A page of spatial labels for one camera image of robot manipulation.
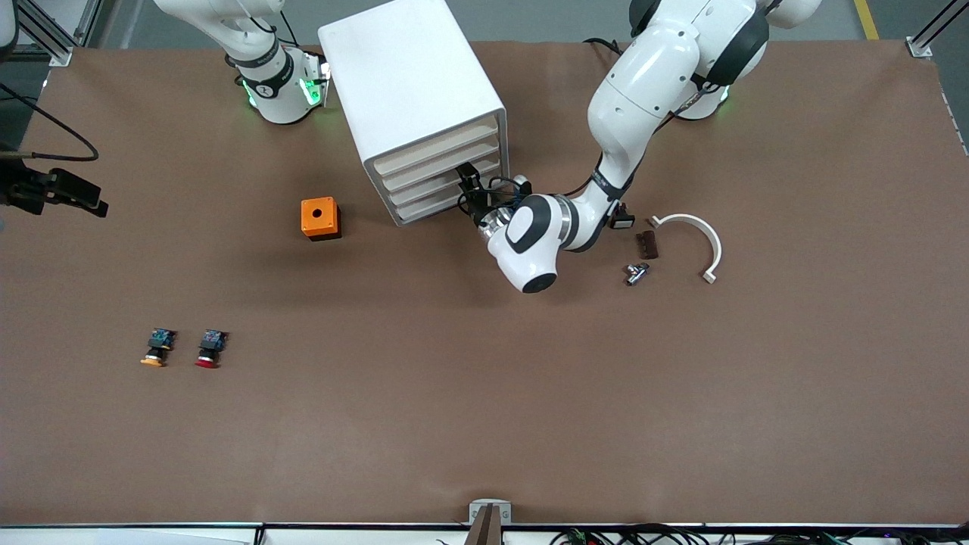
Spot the yellow push button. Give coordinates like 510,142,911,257
140,328,177,369

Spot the brown pointed bar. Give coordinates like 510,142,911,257
463,505,503,545

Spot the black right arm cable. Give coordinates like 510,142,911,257
0,82,99,162

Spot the red push button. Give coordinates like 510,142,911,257
195,329,228,370

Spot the white table edge rail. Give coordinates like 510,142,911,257
0,522,969,545

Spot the grey metal bracket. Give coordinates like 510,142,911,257
469,500,512,525

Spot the aluminium frame post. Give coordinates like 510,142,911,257
906,0,969,59
15,0,103,67

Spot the white semicircular pipe clamp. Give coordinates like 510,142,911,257
649,213,723,285

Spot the black cable bundle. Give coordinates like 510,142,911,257
549,524,969,545

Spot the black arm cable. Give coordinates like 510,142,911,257
0,82,99,162
488,177,531,209

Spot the orange box with hole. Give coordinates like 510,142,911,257
301,197,342,241

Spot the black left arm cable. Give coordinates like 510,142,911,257
488,177,531,209

